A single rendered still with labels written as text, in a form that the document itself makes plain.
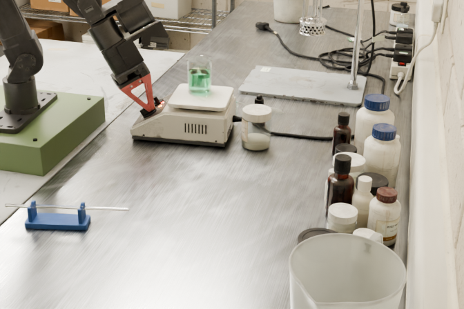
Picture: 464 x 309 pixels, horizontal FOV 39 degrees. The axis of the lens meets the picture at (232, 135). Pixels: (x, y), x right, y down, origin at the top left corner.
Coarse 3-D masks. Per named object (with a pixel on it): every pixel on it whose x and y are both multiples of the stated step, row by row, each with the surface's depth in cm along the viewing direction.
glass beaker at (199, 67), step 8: (192, 56) 135; (200, 56) 136; (208, 56) 135; (192, 64) 132; (200, 64) 130; (208, 64) 132; (192, 72) 132; (200, 72) 132; (208, 72) 133; (192, 80) 133; (200, 80) 133; (208, 80) 134; (192, 88) 134; (200, 88) 133; (208, 88) 134
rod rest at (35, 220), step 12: (84, 204) 105; (36, 216) 106; (48, 216) 106; (60, 216) 106; (72, 216) 106; (84, 216) 105; (36, 228) 104; (48, 228) 104; (60, 228) 104; (72, 228) 104; (84, 228) 104
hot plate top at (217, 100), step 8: (184, 88) 138; (216, 88) 138; (224, 88) 138; (232, 88) 138; (176, 96) 134; (184, 96) 134; (192, 96) 134; (200, 96) 134; (208, 96) 134; (216, 96) 134; (224, 96) 134; (168, 104) 130; (176, 104) 130; (184, 104) 130; (192, 104) 130; (200, 104) 130; (208, 104) 130; (216, 104) 130; (224, 104) 130
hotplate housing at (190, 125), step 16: (176, 112) 130; (192, 112) 130; (208, 112) 131; (224, 112) 131; (144, 128) 132; (160, 128) 132; (176, 128) 131; (192, 128) 131; (208, 128) 130; (224, 128) 130; (208, 144) 132; (224, 144) 132
